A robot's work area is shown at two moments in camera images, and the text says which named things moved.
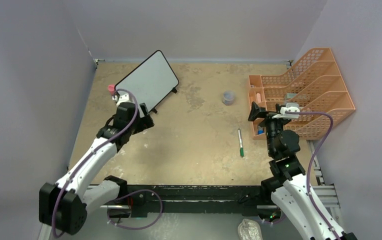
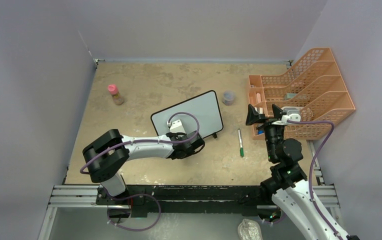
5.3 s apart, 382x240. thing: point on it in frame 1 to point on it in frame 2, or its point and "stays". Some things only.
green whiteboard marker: x=241 y=148 stays
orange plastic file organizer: x=313 y=82 stays
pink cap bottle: x=111 y=88 stays
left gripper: x=144 y=122 to x=190 y=153
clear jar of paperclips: x=228 y=97 stays
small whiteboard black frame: x=151 y=81 to x=205 y=106
